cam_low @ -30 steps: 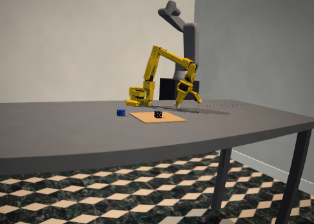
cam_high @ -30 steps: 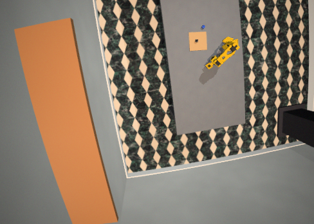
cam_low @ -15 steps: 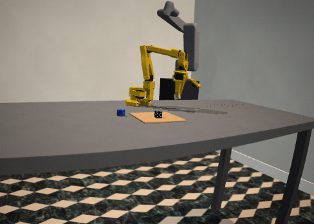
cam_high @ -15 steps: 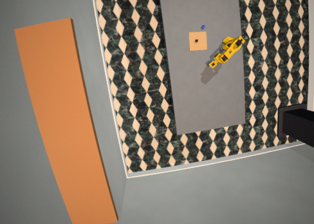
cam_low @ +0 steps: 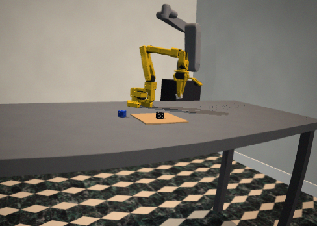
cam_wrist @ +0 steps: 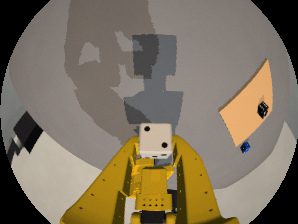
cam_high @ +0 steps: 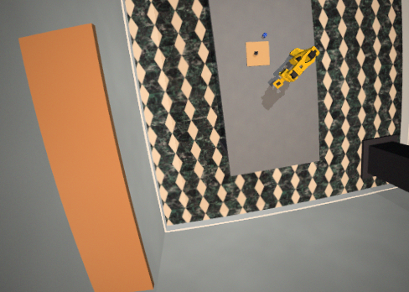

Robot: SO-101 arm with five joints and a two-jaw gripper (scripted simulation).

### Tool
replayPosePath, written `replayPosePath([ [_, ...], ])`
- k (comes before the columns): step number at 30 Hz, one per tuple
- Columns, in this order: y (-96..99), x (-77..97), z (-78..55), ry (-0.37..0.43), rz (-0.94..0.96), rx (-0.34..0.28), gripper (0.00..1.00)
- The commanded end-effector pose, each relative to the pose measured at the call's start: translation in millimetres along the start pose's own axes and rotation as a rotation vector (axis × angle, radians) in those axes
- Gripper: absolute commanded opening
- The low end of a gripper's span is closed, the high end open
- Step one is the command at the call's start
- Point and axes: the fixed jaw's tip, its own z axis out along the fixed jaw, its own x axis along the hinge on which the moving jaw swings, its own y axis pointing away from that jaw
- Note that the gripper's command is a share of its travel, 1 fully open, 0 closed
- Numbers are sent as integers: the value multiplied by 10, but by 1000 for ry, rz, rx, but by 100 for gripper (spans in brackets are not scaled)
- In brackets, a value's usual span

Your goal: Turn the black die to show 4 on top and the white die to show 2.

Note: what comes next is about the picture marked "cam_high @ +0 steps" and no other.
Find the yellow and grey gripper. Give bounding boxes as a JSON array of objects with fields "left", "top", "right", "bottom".
[{"left": 273, "top": 69, "right": 290, "bottom": 89}]

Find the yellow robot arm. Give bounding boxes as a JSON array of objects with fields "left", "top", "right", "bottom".
[{"left": 286, "top": 46, "right": 319, "bottom": 81}]

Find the orange mat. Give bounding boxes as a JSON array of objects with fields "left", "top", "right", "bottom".
[{"left": 246, "top": 41, "right": 270, "bottom": 66}]

